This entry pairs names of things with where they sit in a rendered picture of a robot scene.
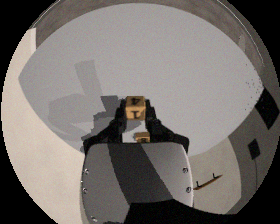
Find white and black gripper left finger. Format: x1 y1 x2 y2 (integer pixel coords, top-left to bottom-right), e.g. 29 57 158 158
83 100 127 155

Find shallow wooden tray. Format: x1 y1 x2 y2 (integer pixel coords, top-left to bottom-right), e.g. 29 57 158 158
136 132 150 142

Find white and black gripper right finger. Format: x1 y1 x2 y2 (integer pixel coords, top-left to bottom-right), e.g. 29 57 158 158
145 99 189 154

